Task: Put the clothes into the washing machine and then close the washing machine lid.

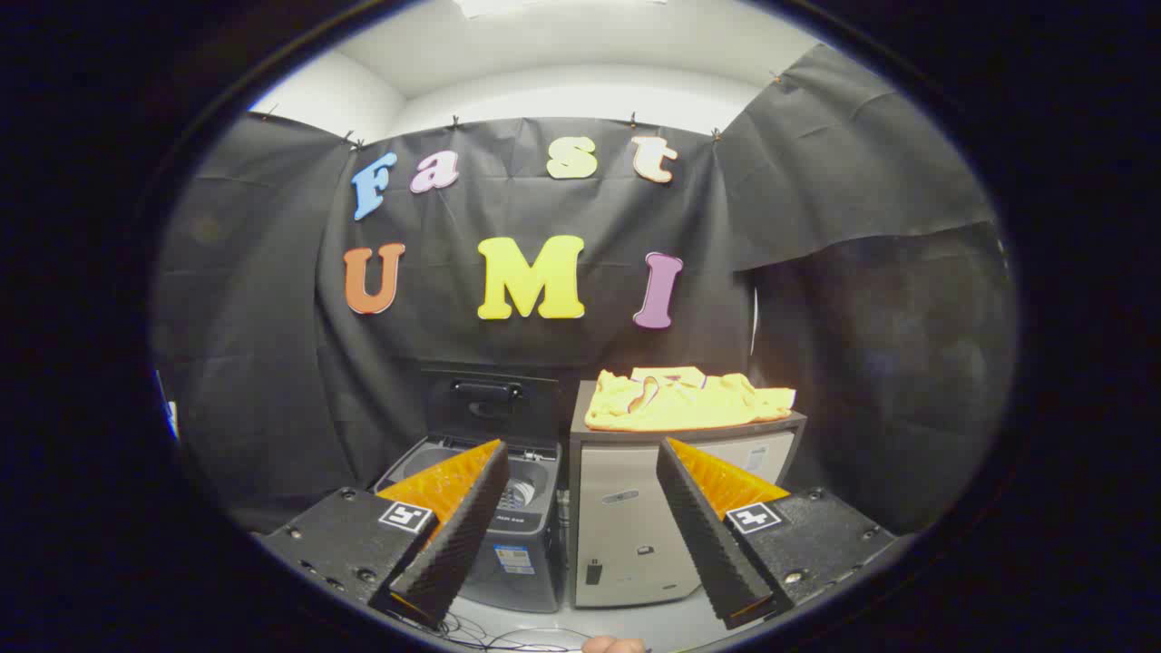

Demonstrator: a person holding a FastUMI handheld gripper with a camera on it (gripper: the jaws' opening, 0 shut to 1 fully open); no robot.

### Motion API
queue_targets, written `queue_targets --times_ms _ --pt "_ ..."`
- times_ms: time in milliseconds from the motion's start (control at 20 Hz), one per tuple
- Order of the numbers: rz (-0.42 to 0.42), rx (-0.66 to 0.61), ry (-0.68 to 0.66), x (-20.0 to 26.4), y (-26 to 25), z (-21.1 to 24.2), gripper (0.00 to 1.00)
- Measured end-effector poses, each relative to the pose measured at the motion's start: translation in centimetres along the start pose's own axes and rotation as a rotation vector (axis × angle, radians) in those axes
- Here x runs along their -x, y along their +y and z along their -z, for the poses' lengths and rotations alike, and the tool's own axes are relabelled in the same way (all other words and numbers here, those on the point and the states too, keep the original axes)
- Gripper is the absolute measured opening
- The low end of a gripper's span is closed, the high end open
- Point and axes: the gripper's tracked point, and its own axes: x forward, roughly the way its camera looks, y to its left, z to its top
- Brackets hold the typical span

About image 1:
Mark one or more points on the beige cabinet with dark frame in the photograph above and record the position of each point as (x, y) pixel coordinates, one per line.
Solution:
(626, 544)

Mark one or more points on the black backdrop cloth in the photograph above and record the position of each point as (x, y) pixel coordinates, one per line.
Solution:
(544, 354)

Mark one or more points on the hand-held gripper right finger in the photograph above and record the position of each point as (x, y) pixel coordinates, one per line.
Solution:
(703, 535)

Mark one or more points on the yellow shirt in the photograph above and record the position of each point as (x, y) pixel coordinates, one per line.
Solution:
(680, 408)

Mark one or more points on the grey washing machine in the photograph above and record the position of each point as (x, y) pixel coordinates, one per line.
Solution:
(537, 591)

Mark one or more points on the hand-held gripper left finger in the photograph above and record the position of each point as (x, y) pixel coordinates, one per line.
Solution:
(467, 531)

